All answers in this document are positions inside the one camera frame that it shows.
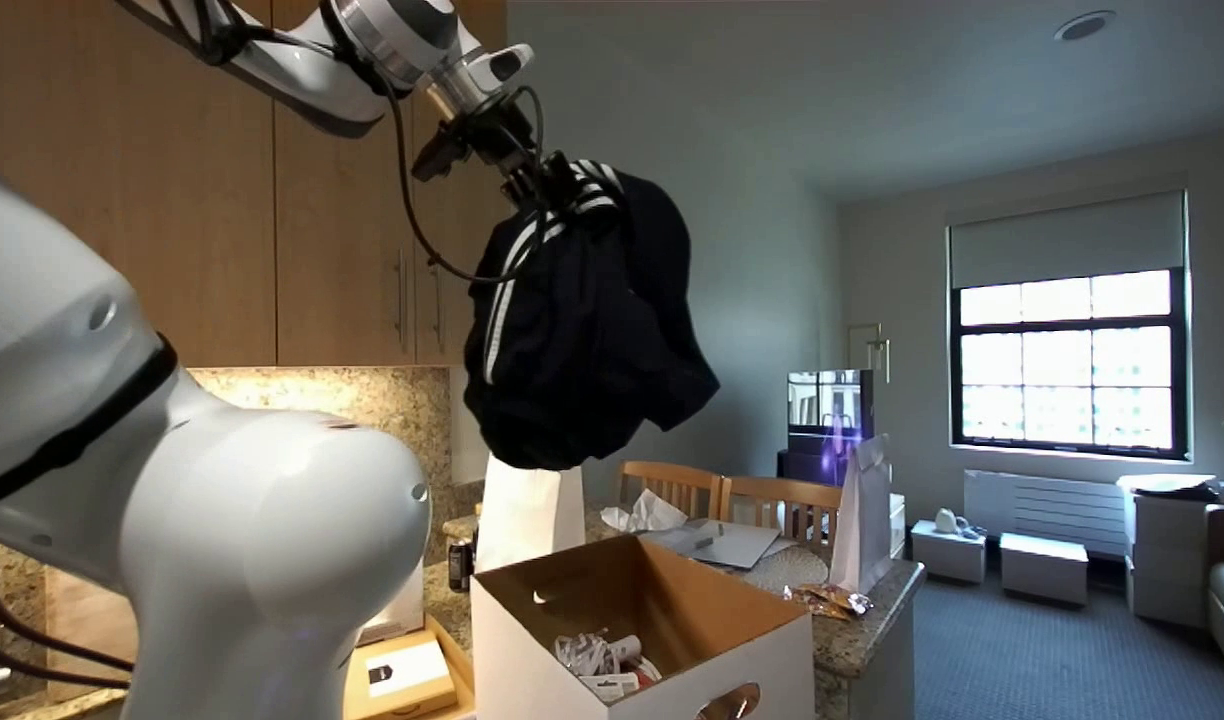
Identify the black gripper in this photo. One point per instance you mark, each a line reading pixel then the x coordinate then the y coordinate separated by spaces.
pixel 501 135

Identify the dark blue striped jacket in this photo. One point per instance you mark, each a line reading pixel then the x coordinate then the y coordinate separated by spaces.
pixel 580 326

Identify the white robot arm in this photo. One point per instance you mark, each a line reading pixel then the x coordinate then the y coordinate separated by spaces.
pixel 249 544

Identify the white cardboard storage box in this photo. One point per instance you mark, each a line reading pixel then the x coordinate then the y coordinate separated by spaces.
pixel 705 635

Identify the white box on floor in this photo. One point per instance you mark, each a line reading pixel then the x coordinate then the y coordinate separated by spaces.
pixel 951 544

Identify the white paper shopping bag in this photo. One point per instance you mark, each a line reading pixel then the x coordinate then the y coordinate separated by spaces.
pixel 529 515

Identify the glowing purple aquarium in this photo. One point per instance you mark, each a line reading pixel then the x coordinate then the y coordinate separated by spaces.
pixel 828 417

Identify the wooden chair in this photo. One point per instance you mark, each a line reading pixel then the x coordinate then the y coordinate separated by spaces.
pixel 799 509

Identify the grey laptop on table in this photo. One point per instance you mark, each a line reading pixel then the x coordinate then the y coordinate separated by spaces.
pixel 725 544

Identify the window with roller blind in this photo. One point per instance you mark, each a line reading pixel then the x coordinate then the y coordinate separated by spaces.
pixel 1071 329

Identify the white radiator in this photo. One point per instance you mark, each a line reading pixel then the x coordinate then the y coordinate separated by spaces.
pixel 1050 507

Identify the white cabinet by window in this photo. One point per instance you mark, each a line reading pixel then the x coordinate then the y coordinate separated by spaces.
pixel 1164 544

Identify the wooden wall cabinets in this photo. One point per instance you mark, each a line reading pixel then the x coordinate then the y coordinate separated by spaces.
pixel 247 233

